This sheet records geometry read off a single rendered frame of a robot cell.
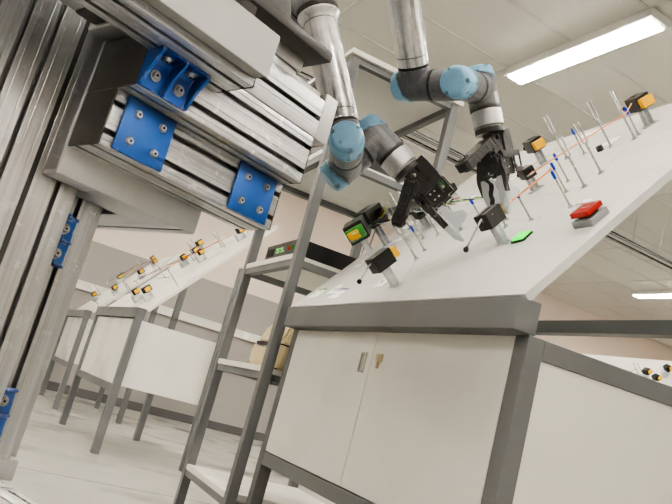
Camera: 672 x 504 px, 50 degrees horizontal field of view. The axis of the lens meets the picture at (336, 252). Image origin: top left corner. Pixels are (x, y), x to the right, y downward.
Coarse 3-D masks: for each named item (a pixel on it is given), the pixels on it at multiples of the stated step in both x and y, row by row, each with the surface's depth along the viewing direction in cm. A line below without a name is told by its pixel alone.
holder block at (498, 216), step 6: (498, 204) 170; (486, 210) 171; (492, 210) 169; (498, 210) 170; (480, 216) 169; (486, 216) 168; (492, 216) 169; (498, 216) 170; (504, 216) 171; (486, 222) 169; (492, 222) 169; (498, 222) 170; (480, 228) 171; (486, 228) 170; (492, 228) 169
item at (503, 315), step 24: (288, 312) 239; (312, 312) 220; (336, 312) 205; (360, 312) 191; (384, 312) 179; (408, 312) 169; (432, 312) 159; (456, 312) 151; (480, 312) 143; (504, 312) 136; (528, 312) 135
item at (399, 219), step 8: (408, 184) 166; (408, 192) 166; (400, 200) 166; (408, 200) 166; (400, 208) 166; (408, 208) 168; (392, 216) 168; (400, 216) 166; (392, 224) 167; (400, 224) 167
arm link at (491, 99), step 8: (480, 64) 173; (488, 64) 174; (480, 72) 172; (488, 72) 173; (488, 80) 171; (488, 88) 171; (496, 88) 174; (488, 96) 172; (496, 96) 173; (472, 104) 174; (480, 104) 173; (488, 104) 172; (496, 104) 173; (472, 112) 175
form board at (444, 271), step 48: (624, 144) 194; (576, 192) 177; (624, 192) 157; (432, 240) 215; (480, 240) 186; (528, 240) 163; (576, 240) 146; (384, 288) 195; (432, 288) 170; (480, 288) 151; (528, 288) 136
